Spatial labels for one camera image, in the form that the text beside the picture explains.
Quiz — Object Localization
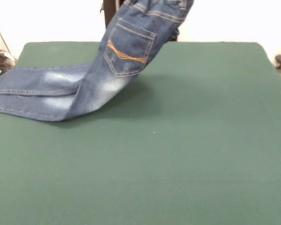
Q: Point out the blue denim jeans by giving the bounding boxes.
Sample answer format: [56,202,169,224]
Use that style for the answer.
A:
[0,0,195,123]

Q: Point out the dark green table cloth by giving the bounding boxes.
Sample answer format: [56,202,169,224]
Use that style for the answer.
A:
[0,41,281,225]

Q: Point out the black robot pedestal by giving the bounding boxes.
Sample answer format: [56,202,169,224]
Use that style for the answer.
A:
[99,0,185,42]

